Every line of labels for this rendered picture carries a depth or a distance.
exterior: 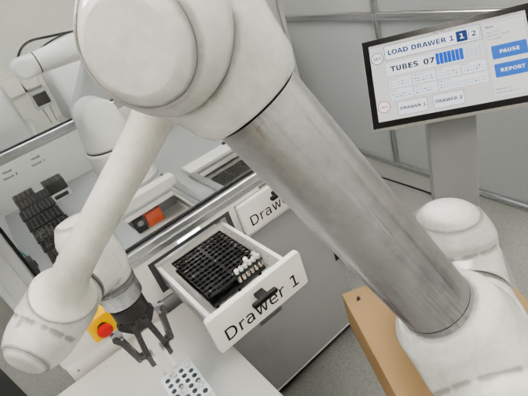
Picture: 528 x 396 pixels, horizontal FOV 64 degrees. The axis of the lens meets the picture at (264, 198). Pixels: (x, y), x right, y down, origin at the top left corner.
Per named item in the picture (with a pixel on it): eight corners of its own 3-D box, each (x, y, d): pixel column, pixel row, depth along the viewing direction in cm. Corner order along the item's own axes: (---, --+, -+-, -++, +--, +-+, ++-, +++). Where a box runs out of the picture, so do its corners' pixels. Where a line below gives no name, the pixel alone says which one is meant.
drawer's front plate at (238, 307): (308, 281, 114) (298, 251, 108) (221, 354, 102) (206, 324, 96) (304, 279, 115) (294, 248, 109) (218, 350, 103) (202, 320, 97)
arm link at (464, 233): (482, 261, 89) (483, 174, 77) (514, 335, 74) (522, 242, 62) (401, 270, 93) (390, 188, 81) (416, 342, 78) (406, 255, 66)
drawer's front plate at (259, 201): (310, 190, 150) (303, 163, 145) (247, 236, 139) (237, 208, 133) (307, 188, 152) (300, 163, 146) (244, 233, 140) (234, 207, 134)
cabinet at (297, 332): (364, 323, 198) (329, 179, 157) (179, 502, 156) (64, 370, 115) (247, 248, 270) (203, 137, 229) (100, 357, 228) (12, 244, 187)
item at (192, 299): (298, 278, 113) (292, 262, 110) (221, 342, 103) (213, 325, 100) (220, 229, 144) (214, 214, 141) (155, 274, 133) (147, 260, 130)
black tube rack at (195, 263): (268, 274, 118) (262, 257, 114) (218, 314, 111) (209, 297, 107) (225, 246, 135) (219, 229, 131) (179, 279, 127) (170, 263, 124)
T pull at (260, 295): (279, 291, 102) (277, 287, 102) (255, 310, 99) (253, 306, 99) (269, 284, 105) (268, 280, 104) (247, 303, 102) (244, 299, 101)
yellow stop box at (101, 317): (122, 328, 116) (109, 310, 113) (97, 345, 113) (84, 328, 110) (115, 319, 120) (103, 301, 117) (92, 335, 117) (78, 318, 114)
